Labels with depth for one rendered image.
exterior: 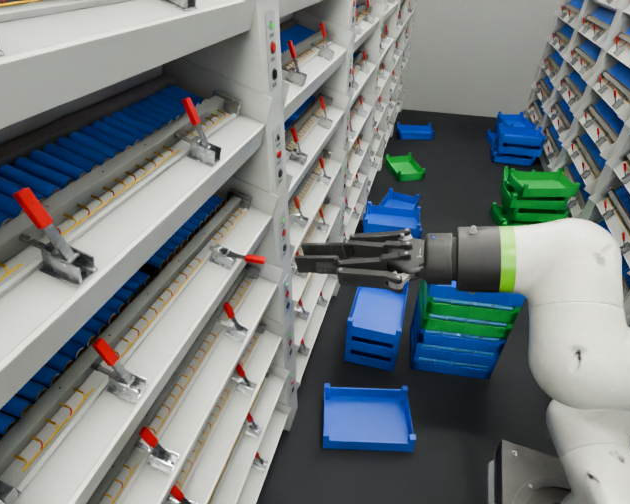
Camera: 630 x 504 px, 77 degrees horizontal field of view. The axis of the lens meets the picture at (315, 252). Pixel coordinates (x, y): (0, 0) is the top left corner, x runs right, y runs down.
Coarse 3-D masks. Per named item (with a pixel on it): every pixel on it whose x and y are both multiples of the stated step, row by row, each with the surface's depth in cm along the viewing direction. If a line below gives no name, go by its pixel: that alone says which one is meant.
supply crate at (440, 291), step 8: (432, 288) 132; (440, 288) 131; (448, 288) 131; (432, 296) 134; (440, 296) 133; (448, 296) 133; (456, 296) 132; (464, 296) 132; (472, 296) 131; (480, 296) 131; (488, 296) 130; (496, 296) 129; (504, 296) 129; (512, 296) 128; (520, 296) 128; (504, 304) 131; (512, 304) 130; (520, 304) 130
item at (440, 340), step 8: (416, 304) 161; (416, 312) 159; (416, 320) 157; (416, 328) 154; (424, 336) 146; (432, 336) 146; (440, 336) 145; (448, 336) 144; (432, 344) 148; (440, 344) 147; (448, 344) 147; (456, 344) 146; (464, 344) 145; (472, 344) 145; (480, 344) 144; (488, 344) 143; (496, 344) 143; (504, 344) 142; (496, 352) 145
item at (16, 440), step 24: (216, 216) 75; (240, 216) 79; (192, 240) 69; (216, 240) 72; (168, 264) 63; (144, 312) 58; (120, 336) 53; (96, 360) 50; (72, 384) 46; (48, 408) 44; (24, 432) 42; (0, 456) 40
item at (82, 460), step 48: (240, 192) 82; (240, 240) 76; (192, 288) 64; (192, 336) 60; (96, 384) 49; (48, 432) 44; (96, 432) 46; (0, 480) 40; (48, 480) 41; (96, 480) 45
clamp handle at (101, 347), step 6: (96, 342) 45; (102, 342) 46; (96, 348) 45; (102, 348) 45; (108, 348) 46; (102, 354) 46; (108, 354) 46; (114, 354) 47; (108, 360) 46; (114, 360) 47; (114, 366) 47; (120, 366) 48; (120, 372) 48; (126, 372) 48; (120, 378) 49; (126, 378) 48; (132, 378) 49
